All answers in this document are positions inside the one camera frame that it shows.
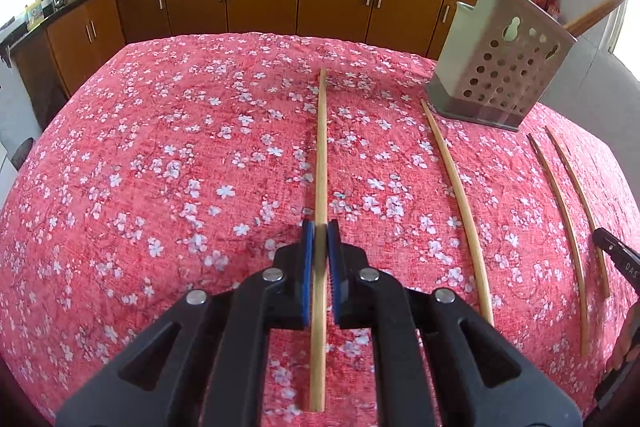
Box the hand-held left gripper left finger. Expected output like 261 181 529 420
55 220 317 427

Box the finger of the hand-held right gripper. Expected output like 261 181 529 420
593 227 640 294

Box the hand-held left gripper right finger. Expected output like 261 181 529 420
326 220 583 427

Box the bamboo chopstick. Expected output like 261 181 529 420
420 99 496 327
309 68 331 412
565 0 638 38
527 134 590 356
544 125 611 299

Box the beige perforated utensil holder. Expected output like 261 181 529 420
427 0 578 132

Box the person's right hand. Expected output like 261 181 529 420
606 302 640 375

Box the pink floral tablecloth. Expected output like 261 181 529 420
0 31 640 427

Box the large kitchen window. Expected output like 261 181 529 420
607 0 640 82

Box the yellow detergent bottle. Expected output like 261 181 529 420
25 0 46 30

